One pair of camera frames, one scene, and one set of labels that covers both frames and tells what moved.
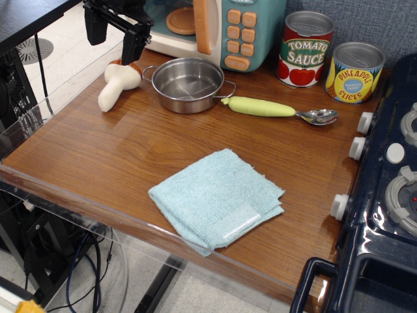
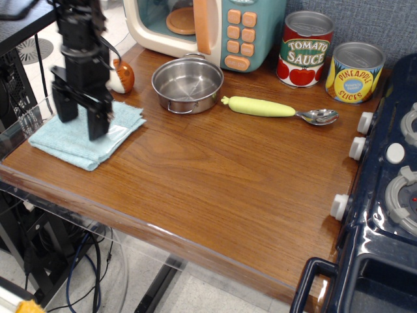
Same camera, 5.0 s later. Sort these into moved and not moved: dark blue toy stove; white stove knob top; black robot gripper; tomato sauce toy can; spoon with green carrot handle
Moved: black robot gripper
Not moved: tomato sauce toy can; white stove knob top; dark blue toy stove; spoon with green carrot handle
